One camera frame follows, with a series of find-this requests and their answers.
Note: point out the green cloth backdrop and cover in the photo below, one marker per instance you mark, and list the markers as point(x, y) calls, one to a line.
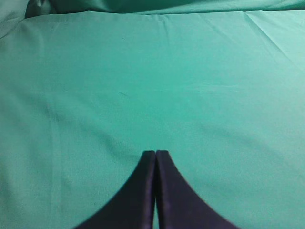
point(87, 85)

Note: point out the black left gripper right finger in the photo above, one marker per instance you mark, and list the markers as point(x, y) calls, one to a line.
point(178, 205)

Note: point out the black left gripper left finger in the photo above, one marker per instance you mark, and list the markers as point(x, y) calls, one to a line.
point(132, 207)

